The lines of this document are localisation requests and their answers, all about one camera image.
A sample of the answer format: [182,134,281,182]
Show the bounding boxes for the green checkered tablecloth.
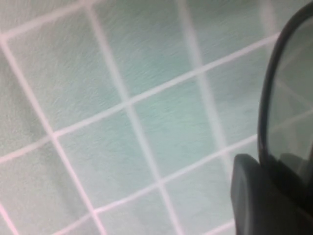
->
[0,0,313,235]

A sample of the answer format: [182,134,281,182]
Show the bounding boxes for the black framed glasses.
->
[257,1,313,213]

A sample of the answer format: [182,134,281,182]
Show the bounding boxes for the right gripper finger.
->
[229,153,313,235]

